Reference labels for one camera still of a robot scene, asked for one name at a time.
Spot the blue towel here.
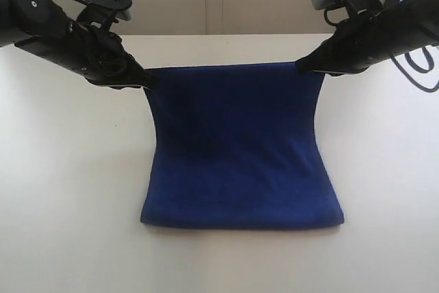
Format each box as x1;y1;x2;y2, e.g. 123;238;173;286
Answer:
140;62;344;231

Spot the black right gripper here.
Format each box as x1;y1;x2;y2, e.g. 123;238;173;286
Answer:
296;0;438;75

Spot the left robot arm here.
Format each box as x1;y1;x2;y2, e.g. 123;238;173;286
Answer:
1;0;154;89

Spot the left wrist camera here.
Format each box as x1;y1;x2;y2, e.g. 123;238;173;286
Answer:
77;0;132;32

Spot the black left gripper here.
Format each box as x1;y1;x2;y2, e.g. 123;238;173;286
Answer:
13;8;157;90

